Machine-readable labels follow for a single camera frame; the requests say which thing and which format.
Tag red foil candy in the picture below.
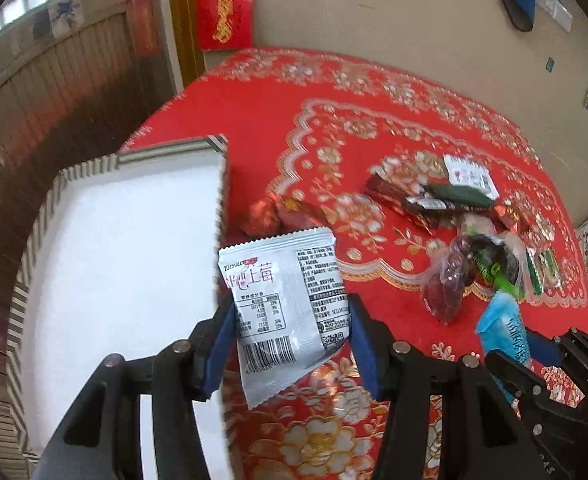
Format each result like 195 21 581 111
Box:
241 193 329 238

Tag red floral tablecloth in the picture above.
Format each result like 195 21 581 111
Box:
122 49 588 479

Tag striped white cardboard box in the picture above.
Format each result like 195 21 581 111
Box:
6 136 236 479

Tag dark green snack packet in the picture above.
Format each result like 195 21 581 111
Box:
424 183 495 209

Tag white wall switch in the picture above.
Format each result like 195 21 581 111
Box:
537 0 573 34

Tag dark red chocolate bar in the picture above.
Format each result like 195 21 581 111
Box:
366 174 460 233

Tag clear bag purple candy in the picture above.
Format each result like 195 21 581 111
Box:
421 235 476 325

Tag silver white snack packet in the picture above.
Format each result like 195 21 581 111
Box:
218 228 350 410

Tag green black snack packet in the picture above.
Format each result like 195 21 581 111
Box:
470 234 525 301

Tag green white wrapped candy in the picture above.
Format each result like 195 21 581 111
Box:
526 247 563 296

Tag red gold wall envelope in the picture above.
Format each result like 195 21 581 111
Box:
196 0 254 52

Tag blue milk sachima packet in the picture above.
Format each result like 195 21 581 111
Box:
474 290 534 406

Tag white small snack packet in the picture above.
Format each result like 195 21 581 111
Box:
443 154 499 200

